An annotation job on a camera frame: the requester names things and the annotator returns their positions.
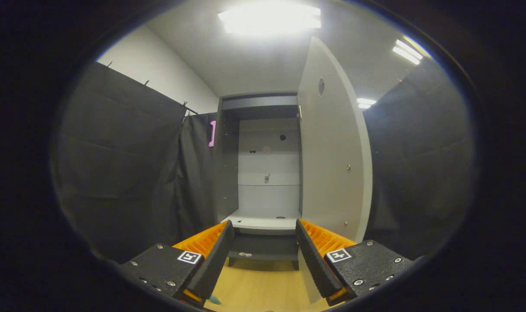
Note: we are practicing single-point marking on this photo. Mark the ceiling light panel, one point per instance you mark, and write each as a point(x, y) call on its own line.
point(366, 103)
point(407, 52)

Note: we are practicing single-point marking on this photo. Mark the large bright ceiling light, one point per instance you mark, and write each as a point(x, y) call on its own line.
point(269, 18)

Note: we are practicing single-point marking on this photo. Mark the pale grey cabinet door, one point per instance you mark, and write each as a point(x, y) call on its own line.
point(328, 151)

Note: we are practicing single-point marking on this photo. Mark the white and blue cosmetic tube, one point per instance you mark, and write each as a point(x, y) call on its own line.
point(215, 299)

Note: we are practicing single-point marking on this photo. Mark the black backdrop cloth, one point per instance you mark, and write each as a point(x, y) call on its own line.
point(115, 151)

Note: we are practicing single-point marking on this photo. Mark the dark grey cabinet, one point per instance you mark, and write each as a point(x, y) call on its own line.
point(228, 173)

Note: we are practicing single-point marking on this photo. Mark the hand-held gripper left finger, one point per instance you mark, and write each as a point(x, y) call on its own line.
point(213, 260)

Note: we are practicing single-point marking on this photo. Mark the white cabinet shelf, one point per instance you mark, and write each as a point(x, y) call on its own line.
point(263, 223)

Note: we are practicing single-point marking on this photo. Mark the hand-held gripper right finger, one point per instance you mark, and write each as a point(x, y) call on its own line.
point(317, 264)

